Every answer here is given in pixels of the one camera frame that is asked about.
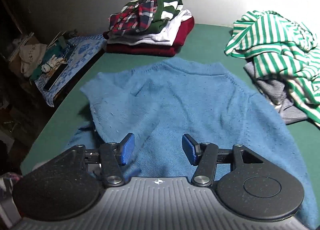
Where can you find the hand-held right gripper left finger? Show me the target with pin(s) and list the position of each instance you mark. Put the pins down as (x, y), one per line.
(127, 148)

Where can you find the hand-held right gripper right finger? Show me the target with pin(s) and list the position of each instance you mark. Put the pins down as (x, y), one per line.
(188, 148)

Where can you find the blue knit sweater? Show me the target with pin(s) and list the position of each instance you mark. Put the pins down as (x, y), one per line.
(187, 94)

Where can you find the stack of folded clothes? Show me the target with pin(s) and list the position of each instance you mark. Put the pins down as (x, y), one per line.
(145, 51)

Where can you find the black flat phone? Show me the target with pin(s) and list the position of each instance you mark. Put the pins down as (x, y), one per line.
(56, 77)

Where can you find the grey knit garment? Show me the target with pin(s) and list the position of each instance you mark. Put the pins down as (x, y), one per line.
(272, 89)

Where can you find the blue patterned white cloth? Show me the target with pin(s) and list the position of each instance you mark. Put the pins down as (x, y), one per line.
(82, 47)

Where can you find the red plaid shirt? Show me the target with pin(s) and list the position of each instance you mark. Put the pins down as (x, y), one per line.
(135, 17)

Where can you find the cardboard box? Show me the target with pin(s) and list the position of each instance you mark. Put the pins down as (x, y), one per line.
(15, 62)

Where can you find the green white striped shirt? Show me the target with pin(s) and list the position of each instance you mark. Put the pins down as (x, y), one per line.
(275, 34)

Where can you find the dark green white folded shirt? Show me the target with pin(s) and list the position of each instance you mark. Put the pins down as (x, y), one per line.
(167, 7)

